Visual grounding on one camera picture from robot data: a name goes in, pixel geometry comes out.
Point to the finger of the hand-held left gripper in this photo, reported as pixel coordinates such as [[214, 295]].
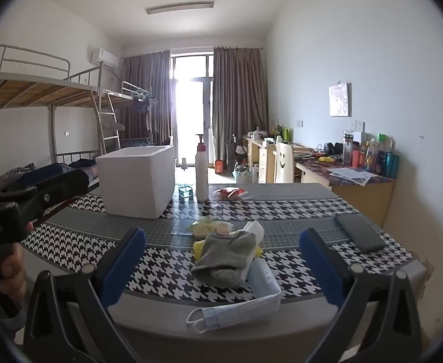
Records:
[[60, 187]]

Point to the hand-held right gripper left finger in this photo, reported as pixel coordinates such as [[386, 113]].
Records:
[[125, 268]]

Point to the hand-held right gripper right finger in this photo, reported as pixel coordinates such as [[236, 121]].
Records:
[[318, 268]]

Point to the blue face mask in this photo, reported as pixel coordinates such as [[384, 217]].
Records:
[[240, 312], [263, 276]]

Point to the white foam box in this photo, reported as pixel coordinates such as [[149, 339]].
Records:
[[134, 181]]

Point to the white tissue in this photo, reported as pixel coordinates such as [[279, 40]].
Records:
[[254, 230]]

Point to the pale yellow foam net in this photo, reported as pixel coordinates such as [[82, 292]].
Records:
[[206, 227]]

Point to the grey sock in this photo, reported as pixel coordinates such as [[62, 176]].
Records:
[[225, 261]]

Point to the person's left hand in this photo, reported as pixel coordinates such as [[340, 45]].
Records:
[[14, 272]]

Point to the houndstooth tablecloth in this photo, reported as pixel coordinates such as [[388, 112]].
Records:
[[160, 268]]

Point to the black smartphone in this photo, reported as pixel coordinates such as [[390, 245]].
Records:
[[359, 232]]

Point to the metal bunk ladder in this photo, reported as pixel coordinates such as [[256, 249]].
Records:
[[107, 121]]

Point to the long wooden desk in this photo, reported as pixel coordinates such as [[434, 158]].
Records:
[[365, 200]]

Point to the small glass jar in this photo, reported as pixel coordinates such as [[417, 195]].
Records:
[[185, 193]]

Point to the printed papers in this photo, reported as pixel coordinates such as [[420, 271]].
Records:
[[352, 177]]

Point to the large metal bunk bed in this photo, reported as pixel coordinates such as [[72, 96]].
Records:
[[24, 90]]

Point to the patterned desk cloth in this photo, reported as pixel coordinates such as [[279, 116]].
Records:
[[382, 180]]

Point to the wooden chair with smiley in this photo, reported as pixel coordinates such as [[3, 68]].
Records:
[[283, 162]]

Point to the small metal bunk bed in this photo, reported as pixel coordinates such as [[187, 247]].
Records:
[[130, 98]]

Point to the dark hanging clothes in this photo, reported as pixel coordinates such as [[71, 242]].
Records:
[[143, 109]]

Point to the red snack packet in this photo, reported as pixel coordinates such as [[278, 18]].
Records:
[[231, 193]]

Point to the white pump bottle red nozzle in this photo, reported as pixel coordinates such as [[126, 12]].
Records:
[[201, 177]]

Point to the white plastic bucket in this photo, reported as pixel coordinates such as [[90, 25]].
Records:
[[242, 176]]

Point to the black bag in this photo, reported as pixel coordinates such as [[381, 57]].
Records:
[[335, 149]]

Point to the cluster of toiletry bottles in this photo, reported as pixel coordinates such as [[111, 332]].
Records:
[[376, 158]]

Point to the brown curtain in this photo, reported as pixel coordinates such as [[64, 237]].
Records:
[[238, 102], [145, 83]]

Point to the white air conditioner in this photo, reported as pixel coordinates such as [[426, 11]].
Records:
[[104, 57]]

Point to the green box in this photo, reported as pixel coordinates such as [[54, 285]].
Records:
[[286, 134]]

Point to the orange red box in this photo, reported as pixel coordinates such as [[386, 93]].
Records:
[[219, 167]]

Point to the assorted desk clutter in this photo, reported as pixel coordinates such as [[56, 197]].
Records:
[[261, 136]]

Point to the black folded cart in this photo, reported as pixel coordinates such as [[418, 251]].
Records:
[[232, 151]]

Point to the glass balcony door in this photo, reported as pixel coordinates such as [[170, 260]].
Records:
[[191, 102]]

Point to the ceiling tube light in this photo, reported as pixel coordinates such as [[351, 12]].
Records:
[[179, 7]]

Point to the white double wall socket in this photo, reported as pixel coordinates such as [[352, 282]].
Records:
[[357, 125]]

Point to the cartoon wall poster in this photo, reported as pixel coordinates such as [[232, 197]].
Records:
[[340, 100]]

